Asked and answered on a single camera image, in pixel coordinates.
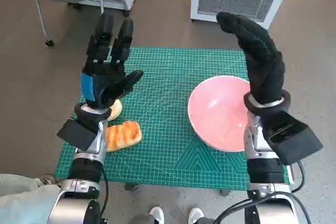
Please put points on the person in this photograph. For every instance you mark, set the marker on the person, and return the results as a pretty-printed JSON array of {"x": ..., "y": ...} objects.
[{"x": 21, "y": 200}]

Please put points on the dark table bracket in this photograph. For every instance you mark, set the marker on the dark table bracket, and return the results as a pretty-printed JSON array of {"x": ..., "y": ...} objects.
[
  {"x": 225, "y": 192},
  {"x": 131, "y": 186}
]

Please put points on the round toy bread bun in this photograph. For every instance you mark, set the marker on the round toy bread bun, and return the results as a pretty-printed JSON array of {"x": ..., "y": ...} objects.
[{"x": 116, "y": 110}]

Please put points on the right robot hand black glove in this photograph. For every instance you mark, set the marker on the right robot hand black glove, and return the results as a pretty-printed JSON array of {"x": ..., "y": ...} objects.
[{"x": 265, "y": 72}]

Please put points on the green cutting mat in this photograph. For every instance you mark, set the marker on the green cutting mat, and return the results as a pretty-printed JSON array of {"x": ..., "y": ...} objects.
[{"x": 162, "y": 90}]

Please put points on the right black wrist camera box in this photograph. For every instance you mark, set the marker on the right black wrist camera box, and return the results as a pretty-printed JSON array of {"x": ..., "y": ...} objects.
[{"x": 291, "y": 140}]

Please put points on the white shoe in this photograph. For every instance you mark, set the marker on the white shoe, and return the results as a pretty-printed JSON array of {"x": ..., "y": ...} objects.
[
  {"x": 157, "y": 214},
  {"x": 195, "y": 214}
]

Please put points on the left robot hand blue tape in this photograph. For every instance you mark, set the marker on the left robot hand blue tape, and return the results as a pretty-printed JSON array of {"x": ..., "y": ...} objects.
[{"x": 105, "y": 82}]

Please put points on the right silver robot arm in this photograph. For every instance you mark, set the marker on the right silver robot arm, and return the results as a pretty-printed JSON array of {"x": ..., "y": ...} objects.
[{"x": 265, "y": 166}]

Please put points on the left black wrist camera box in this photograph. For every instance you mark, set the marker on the left black wrist camera box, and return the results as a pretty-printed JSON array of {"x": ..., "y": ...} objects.
[{"x": 76, "y": 133}]

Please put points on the pink bowl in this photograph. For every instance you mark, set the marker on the pink bowl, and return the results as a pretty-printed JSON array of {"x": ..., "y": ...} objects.
[{"x": 218, "y": 111}]

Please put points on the oblong orange toy bread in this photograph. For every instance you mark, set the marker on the oblong orange toy bread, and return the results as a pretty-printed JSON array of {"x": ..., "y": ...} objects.
[{"x": 124, "y": 133}]

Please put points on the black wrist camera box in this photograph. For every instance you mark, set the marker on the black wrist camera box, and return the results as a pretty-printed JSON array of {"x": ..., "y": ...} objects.
[
  {"x": 76, "y": 133},
  {"x": 291, "y": 140}
]

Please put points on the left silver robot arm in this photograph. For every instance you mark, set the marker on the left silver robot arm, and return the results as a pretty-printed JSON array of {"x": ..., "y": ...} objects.
[{"x": 86, "y": 161}]

